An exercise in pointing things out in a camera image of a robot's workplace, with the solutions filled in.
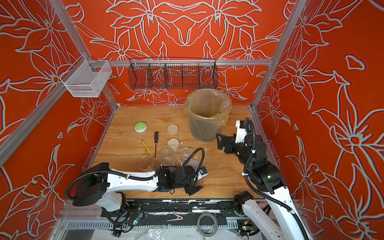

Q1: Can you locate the beige lidded jar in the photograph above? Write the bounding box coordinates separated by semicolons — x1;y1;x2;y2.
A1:
195;177;204;187
180;147;193;164

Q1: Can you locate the clear jar with tea leaves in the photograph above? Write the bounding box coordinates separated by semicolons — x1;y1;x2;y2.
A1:
160;146;175;166

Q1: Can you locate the jar with foil seal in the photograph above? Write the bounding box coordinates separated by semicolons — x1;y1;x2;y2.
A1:
139;156;155;172

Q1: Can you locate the beige lid of jar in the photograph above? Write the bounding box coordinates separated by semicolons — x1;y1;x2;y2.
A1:
167;124;179;135

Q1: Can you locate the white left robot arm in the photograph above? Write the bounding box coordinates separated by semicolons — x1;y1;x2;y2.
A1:
65;148;209;213

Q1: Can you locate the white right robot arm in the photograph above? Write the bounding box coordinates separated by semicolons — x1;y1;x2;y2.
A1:
216;118;312;240

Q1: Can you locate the yellow plastic bin liner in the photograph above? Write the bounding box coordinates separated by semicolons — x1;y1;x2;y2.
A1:
184;89;232;126

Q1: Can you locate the red clip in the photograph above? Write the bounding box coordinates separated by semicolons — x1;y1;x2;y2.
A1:
167;213;184;222

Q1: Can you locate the yellow pencil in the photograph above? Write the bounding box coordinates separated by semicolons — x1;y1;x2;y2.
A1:
137;140;155;157

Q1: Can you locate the clear tape roll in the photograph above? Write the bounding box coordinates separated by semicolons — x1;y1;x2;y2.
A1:
197;212;219;238

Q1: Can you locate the crumpled clear plastic film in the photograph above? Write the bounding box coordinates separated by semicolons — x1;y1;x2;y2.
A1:
134;227;171;240

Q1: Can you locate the green push button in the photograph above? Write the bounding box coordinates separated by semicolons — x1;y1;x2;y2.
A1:
135;122;148;133

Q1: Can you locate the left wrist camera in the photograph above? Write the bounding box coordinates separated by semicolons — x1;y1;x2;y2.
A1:
197;167;209;180

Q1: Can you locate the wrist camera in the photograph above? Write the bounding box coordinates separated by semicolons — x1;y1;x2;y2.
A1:
235;120;252;144
197;167;209;180

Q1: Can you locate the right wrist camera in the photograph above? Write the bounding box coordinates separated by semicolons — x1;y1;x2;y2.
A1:
235;120;252;144

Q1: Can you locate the black handled screwdriver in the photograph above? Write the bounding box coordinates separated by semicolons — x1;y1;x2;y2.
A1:
154;131;159;158

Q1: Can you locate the black wire wall basket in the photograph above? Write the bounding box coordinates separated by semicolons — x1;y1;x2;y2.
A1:
128;58;219;90

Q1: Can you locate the white cable duct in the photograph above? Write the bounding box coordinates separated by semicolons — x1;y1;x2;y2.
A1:
62;219;239;231

